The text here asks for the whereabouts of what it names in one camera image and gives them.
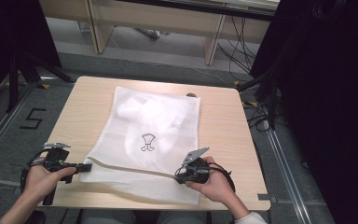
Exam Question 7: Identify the thin white floor cable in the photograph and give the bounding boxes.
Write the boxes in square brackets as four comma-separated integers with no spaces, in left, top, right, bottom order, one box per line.
[104,27,238,89]

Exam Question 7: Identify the white mesh laundry bag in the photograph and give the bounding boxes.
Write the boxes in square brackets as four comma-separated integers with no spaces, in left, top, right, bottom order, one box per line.
[78,86,202,206]

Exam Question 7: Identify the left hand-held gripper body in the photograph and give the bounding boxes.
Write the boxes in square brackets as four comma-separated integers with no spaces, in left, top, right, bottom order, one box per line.
[42,142,76,206]

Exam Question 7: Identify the power strip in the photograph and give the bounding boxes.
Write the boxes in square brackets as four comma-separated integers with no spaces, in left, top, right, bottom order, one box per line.
[134,27,171,40]

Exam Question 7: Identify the person's left hand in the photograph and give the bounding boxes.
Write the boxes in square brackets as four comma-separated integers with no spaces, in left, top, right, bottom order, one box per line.
[24,163,77,202]

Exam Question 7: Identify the aluminium floor rail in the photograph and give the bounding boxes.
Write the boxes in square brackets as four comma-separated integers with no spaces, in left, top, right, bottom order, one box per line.
[265,126,312,224]
[0,83,39,170]

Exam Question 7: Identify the white garment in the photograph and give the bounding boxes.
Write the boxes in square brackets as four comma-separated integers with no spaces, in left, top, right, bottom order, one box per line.
[116,94,189,166]

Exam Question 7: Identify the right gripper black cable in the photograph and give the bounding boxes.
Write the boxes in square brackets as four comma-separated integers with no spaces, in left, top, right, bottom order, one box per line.
[209,161,237,193]

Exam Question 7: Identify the black metal stand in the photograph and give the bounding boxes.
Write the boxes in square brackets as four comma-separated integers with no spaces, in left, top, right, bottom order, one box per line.
[5,51,76,114]
[237,70,282,131]

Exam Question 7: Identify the person's right hand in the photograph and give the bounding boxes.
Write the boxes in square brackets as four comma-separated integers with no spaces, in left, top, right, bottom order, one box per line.
[185,156,234,205]

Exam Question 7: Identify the black floor cables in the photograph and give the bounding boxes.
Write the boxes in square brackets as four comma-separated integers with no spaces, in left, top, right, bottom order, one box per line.
[241,98,282,133]

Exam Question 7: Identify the hanging black cables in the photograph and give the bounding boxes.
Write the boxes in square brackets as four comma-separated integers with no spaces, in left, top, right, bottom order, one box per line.
[216,15,259,82]

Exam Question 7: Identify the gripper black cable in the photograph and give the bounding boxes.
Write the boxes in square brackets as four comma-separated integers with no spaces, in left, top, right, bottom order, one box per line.
[209,161,237,193]
[20,148,47,192]

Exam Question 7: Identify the black curtain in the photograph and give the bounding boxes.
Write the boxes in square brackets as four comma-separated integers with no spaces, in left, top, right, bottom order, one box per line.
[249,0,358,224]
[0,0,62,108]

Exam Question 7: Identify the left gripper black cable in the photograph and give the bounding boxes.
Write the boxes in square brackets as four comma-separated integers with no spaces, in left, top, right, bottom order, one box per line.
[20,148,47,192]

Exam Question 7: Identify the grey tape strip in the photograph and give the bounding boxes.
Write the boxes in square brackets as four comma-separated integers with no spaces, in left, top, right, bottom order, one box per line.
[256,192,278,203]

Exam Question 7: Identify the light wooden desk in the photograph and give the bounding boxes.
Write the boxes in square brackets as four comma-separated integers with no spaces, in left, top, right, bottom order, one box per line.
[38,0,282,66]

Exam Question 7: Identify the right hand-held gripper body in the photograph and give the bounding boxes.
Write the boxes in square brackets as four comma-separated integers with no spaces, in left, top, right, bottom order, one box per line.
[181,147,212,185]

